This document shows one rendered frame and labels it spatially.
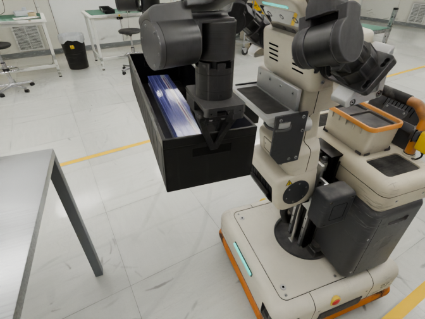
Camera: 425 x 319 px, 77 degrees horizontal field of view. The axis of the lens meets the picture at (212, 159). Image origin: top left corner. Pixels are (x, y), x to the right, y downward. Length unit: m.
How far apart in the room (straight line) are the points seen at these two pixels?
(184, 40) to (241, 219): 1.19
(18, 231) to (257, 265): 0.91
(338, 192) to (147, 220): 1.26
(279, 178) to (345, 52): 0.48
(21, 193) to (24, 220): 0.13
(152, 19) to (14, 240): 0.67
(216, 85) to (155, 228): 1.49
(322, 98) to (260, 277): 0.79
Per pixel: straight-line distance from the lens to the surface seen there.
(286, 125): 0.73
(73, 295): 1.68
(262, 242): 1.37
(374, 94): 0.71
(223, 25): 0.38
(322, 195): 0.96
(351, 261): 1.24
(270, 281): 1.26
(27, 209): 0.93
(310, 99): 0.82
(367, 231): 1.12
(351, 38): 0.56
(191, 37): 0.35
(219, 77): 0.39
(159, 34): 0.33
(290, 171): 0.90
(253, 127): 0.48
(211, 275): 1.58
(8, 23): 4.74
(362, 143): 1.07
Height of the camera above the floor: 1.35
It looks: 36 degrees down
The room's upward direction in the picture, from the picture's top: straight up
